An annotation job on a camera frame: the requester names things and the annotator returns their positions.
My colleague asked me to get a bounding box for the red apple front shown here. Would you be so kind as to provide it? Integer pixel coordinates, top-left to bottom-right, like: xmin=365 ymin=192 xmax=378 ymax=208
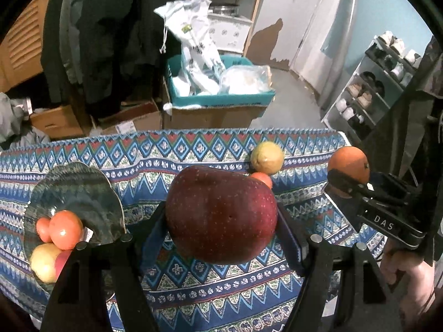
xmin=55 ymin=250 xmax=71 ymax=279

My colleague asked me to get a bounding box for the red apple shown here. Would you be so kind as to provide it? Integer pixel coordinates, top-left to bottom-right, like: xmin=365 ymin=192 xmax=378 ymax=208
xmin=165 ymin=166 xmax=278 ymax=264
xmin=55 ymin=250 xmax=71 ymax=279

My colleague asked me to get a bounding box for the large orange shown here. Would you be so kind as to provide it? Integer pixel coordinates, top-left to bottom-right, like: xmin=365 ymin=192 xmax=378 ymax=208
xmin=49 ymin=210 xmax=83 ymax=250

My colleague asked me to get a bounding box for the yellow-green pear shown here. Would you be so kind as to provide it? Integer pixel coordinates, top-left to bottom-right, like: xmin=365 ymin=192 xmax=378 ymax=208
xmin=29 ymin=243 xmax=61 ymax=283

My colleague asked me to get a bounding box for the small orange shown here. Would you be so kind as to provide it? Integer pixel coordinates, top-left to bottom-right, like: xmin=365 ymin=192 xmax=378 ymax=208
xmin=249 ymin=172 xmax=272 ymax=189
xmin=35 ymin=217 xmax=51 ymax=243

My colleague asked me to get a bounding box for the yellow pear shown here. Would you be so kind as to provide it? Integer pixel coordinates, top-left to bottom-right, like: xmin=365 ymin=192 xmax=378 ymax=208
xmin=250 ymin=141 xmax=285 ymax=175

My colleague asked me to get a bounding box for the person right hand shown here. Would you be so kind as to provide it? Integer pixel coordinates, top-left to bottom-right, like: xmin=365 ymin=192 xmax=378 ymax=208
xmin=380 ymin=239 xmax=436 ymax=330

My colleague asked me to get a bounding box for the dark glass scalloped plate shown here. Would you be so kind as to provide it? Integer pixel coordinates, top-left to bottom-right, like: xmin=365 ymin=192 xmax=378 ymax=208
xmin=24 ymin=163 xmax=126 ymax=293

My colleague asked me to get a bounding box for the patterned blue tablecloth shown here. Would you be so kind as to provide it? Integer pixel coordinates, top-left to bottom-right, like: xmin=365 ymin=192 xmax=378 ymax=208
xmin=1 ymin=129 xmax=386 ymax=331

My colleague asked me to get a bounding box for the shoe rack with shoes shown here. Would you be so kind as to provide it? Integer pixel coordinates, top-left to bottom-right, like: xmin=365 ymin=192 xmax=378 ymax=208
xmin=322 ymin=31 xmax=422 ymax=143

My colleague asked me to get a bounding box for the wooden drawer box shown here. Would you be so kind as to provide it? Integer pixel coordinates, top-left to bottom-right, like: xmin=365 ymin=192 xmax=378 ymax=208
xmin=30 ymin=105 xmax=83 ymax=139

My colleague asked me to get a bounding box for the open cardboard box floor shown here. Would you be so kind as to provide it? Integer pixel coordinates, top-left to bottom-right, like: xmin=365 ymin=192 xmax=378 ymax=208
xmin=89 ymin=100 xmax=162 ymax=136

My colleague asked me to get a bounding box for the cardboard box under crate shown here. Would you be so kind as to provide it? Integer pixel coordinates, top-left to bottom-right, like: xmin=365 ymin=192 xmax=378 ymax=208
xmin=162 ymin=79 xmax=267 ymax=130

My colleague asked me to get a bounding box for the teal plastic crate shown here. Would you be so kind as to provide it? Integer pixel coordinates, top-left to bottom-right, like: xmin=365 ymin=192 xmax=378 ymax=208
xmin=165 ymin=55 xmax=275 ymax=109

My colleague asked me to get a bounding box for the grey clothes pile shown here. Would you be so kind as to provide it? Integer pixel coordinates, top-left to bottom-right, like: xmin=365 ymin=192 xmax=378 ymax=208
xmin=0 ymin=92 xmax=50 ymax=151

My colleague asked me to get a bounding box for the clear plastic bag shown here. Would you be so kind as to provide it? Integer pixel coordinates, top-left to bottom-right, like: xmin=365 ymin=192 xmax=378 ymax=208
xmin=218 ymin=65 xmax=273 ymax=95

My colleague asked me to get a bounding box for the grey door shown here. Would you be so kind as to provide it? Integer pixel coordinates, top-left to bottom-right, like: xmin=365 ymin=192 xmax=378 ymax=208
xmin=246 ymin=0 xmax=339 ymax=71

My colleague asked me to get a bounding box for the black hanging coat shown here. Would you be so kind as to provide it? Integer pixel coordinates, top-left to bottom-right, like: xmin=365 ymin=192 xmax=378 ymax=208
xmin=40 ymin=0 xmax=180 ymax=118

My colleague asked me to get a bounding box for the wooden louvered wardrobe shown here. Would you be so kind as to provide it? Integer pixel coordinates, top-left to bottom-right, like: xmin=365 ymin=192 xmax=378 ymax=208
xmin=1 ymin=0 xmax=49 ymax=92

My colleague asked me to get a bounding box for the white patterned storage box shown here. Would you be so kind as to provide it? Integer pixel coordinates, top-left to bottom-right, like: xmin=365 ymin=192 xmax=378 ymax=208
xmin=208 ymin=14 xmax=252 ymax=54

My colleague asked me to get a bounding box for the steel pot with lid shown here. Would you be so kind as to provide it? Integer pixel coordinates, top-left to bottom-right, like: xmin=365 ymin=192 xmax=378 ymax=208
xmin=210 ymin=4 xmax=239 ymax=17

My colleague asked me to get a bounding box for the white rice bag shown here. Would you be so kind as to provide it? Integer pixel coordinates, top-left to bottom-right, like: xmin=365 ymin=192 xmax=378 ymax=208
xmin=154 ymin=0 xmax=225 ymax=97

